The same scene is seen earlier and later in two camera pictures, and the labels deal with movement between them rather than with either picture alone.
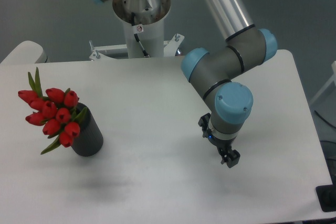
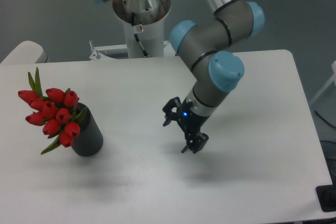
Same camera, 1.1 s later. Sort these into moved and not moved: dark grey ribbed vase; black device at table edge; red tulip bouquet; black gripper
Moved: black gripper
Not moved: dark grey ribbed vase; black device at table edge; red tulip bouquet
